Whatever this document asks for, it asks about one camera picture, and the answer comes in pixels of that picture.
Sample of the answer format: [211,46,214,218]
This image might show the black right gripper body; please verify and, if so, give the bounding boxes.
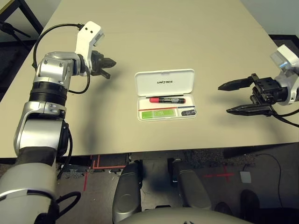
[249,73,287,116]

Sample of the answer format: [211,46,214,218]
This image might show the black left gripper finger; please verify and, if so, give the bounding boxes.
[102,57,117,69]
[98,69,111,80]

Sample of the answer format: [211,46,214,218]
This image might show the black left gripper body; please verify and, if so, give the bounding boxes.
[90,50,106,77]

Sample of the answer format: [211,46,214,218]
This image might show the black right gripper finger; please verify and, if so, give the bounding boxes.
[217,77,254,91]
[226,104,273,117]

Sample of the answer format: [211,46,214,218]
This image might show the white plastic pencil case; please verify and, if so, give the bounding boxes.
[134,68,198,122]

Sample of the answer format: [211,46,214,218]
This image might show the green eraser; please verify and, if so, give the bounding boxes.
[141,109,178,119]

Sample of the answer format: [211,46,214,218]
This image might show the red and black marker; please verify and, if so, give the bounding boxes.
[149,97,186,105]

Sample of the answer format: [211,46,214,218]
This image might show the grey paper sheet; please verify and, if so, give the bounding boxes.
[240,171,252,184]

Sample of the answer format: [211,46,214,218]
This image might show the red cross floor tape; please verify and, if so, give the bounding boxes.
[203,164,234,182]

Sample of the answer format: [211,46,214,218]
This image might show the black-legged side table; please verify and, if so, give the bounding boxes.
[0,0,44,35]

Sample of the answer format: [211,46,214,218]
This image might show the black shoe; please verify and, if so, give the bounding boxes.
[240,189,260,220]
[214,202,234,217]

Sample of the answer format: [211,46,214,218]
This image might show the black tripod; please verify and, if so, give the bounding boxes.
[0,20,31,47]

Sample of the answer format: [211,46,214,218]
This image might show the red angled floor tape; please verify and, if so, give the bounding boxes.
[83,154,127,192]

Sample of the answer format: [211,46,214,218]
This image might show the grey robot right leg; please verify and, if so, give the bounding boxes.
[172,158,212,210]

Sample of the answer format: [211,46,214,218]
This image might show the grey robot leg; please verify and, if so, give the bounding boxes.
[112,161,143,222]
[172,158,212,210]

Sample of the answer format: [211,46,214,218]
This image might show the grey robot left leg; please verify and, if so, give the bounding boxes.
[112,161,143,222]

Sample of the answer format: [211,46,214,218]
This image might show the grey robot torso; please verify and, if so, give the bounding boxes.
[116,206,255,224]

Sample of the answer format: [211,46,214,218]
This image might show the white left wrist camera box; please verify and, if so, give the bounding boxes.
[75,21,105,77]

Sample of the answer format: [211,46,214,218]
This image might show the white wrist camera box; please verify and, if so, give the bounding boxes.
[75,21,105,77]
[270,44,299,105]

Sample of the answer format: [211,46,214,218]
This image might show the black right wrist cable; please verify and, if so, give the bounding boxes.
[271,108,299,128]

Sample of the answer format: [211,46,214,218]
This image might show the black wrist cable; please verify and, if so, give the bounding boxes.
[31,22,91,95]
[271,108,299,128]

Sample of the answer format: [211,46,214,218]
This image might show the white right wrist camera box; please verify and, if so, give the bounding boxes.
[270,44,299,105]

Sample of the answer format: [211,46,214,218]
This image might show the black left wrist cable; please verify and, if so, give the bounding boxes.
[31,22,91,95]

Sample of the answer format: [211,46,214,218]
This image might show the thin black floor cable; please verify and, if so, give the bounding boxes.
[242,153,282,207]

